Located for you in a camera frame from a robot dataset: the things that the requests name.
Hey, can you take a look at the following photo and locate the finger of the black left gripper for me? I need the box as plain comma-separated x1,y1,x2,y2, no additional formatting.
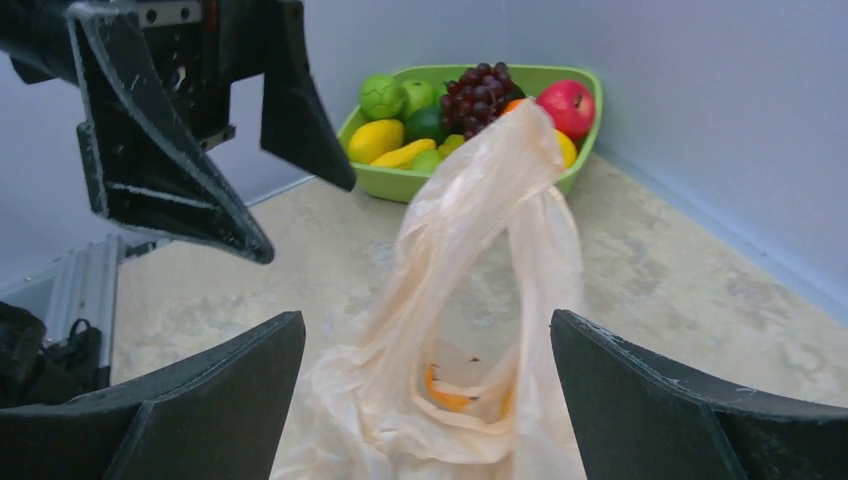
66,3,275,264
260,1,356,192

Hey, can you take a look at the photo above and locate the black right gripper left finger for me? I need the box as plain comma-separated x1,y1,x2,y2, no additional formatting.
1,311,306,479

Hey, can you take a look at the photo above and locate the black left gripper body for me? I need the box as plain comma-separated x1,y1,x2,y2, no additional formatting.
1,1,271,153

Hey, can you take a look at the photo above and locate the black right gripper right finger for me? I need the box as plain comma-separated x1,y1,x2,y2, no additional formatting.
550,310,847,480

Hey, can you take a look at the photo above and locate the translucent orange plastic bag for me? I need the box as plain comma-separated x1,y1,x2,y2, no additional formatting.
272,99,585,479

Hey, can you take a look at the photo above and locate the yellow mango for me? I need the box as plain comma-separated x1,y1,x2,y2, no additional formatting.
347,119,405,164

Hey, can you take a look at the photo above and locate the green bumpy custard apple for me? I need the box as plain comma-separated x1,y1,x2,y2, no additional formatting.
359,74,407,120

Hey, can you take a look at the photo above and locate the green plastic fruit basket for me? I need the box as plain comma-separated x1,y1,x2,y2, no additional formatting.
336,63,604,204

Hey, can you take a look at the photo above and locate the dark green avocado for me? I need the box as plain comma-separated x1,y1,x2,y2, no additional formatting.
404,105,448,145

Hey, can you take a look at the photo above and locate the green pear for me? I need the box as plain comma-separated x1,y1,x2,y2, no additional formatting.
407,149,442,175

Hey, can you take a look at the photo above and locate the dark purple grape bunch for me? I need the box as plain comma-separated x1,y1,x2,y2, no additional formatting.
437,62,525,139

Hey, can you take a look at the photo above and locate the orange tangerine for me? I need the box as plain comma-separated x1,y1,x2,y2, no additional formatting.
501,98,525,115

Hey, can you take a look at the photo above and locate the yellow lemon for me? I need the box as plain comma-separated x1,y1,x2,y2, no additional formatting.
554,129,579,169

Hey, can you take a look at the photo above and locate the red apple in basket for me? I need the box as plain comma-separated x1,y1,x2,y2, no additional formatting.
536,80,596,141

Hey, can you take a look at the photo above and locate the aluminium table edge rail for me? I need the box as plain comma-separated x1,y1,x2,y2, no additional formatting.
0,235,174,372

